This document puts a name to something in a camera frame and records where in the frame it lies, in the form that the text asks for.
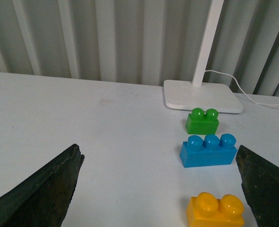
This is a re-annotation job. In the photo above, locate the white lamp cable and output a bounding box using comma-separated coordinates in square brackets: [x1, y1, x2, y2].
[204, 70, 279, 106]

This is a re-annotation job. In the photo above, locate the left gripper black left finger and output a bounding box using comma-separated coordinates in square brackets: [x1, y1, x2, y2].
[0, 144, 85, 227]

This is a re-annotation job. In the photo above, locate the white desk lamp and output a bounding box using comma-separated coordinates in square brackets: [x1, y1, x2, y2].
[163, 0, 243, 114]

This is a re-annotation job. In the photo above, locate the green two-stud block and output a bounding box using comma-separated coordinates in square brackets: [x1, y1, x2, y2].
[185, 108, 219, 135]

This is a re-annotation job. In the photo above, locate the blue three-stud block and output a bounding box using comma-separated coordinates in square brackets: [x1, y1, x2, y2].
[179, 133, 237, 168]

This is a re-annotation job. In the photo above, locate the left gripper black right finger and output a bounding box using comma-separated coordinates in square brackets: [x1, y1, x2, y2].
[236, 145, 279, 227]

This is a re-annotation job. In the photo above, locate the yellow two-stud block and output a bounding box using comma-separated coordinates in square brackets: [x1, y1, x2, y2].
[186, 192, 245, 227]

